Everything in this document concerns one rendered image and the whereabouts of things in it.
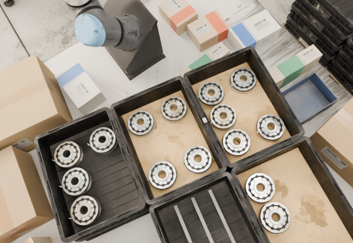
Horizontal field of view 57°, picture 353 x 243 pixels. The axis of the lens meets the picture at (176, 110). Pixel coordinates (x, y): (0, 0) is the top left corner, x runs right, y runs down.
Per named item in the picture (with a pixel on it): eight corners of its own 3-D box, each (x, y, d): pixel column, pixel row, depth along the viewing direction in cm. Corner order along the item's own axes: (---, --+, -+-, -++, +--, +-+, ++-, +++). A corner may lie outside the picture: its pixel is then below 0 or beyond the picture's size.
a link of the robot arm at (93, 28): (110, 53, 131) (82, 53, 121) (95, 27, 134) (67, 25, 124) (126, 33, 124) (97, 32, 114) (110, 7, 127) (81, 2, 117)
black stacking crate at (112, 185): (47, 145, 131) (33, 137, 120) (115, 116, 133) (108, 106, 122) (75, 243, 117) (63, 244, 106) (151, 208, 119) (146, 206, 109)
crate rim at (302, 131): (182, 76, 126) (181, 74, 124) (251, 47, 129) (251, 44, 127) (228, 170, 112) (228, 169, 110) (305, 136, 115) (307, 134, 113)
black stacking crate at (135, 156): (116, 116, 133) (109, 105, 122) (183, 87, 135) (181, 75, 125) (152, 208, 119) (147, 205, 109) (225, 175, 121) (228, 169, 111)
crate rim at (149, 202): (110, 107, 124) (108, 105, 122) (182, 76, 126) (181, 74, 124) (148, 207, 110) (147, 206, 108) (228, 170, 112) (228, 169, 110)
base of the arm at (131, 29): (112, 30, 143) (93, 29, 135) (131, 6, 134) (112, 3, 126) (127, 58, 140) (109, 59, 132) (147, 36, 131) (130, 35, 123)
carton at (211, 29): (200, 52, 153) (200, 43, 146) (187, 34, 157) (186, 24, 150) (229, 37, 155) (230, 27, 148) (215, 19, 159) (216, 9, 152)
